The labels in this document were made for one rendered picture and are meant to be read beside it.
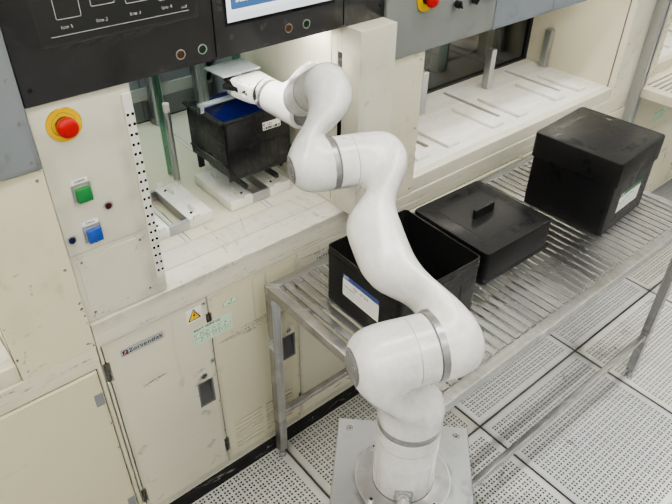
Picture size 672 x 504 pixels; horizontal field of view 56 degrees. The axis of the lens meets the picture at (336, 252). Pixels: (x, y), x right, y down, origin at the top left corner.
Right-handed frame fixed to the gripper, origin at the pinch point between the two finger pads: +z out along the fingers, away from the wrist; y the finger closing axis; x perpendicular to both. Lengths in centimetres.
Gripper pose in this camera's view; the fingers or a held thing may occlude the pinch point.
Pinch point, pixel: (233, 75)
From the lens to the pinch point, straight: 183.3
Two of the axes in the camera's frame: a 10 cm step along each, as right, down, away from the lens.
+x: 0.1, -8.0, -6.0
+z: -6.4, -4.6, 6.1
